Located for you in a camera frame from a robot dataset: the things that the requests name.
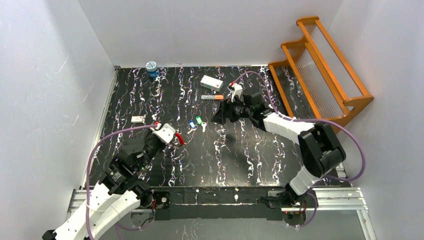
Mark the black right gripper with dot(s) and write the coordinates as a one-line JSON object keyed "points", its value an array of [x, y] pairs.
{"points": [[227, 111]]}

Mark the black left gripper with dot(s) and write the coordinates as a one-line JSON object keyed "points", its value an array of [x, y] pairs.
{"points": [[158, 143]]}

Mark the key with green tag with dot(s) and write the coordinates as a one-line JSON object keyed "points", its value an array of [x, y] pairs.
{"points": [[202, 123]]}

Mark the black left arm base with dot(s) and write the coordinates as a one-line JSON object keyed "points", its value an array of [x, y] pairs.
{"points": [[159, 198]]}

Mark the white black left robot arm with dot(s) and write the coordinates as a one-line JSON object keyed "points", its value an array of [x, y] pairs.
{"points": [[118, 191]]}

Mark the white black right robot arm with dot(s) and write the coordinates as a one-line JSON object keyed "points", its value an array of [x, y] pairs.
{"points": [[320, 149]]}

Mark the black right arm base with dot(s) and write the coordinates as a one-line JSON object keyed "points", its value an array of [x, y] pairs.
{"points": [[298, 211]]}

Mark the white orange marker pen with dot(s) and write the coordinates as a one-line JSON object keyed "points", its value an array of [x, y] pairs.
{"points": [[218, 97]]}

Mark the small white eraser block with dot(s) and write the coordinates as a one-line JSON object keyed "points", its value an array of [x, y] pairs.
{"points": [[138, 119]]}

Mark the white green small box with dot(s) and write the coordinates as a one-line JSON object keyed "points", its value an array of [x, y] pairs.
{"points": [[211, 83]]}

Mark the key with blue tag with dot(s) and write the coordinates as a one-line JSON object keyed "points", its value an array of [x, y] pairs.
{"points": [[192, 126]]}

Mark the blue jar with white lid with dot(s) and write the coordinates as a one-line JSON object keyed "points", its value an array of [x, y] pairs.
{"points": [[152, 69]]}

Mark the orange wooden tiered rack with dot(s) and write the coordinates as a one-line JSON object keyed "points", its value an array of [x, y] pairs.
{"points": [[315, 79]]}

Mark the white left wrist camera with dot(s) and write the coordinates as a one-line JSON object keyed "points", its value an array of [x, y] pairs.
{"points": [[166, 133]]}

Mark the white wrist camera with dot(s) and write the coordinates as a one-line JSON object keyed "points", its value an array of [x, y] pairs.
{"points": [[236, 92], [166, 133]]}

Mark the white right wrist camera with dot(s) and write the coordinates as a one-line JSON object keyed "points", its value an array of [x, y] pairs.
{"points": [[236, 92]]}

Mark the aluminium frame rail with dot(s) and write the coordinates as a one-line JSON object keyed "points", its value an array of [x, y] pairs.
{"points": [[328, 198]]}

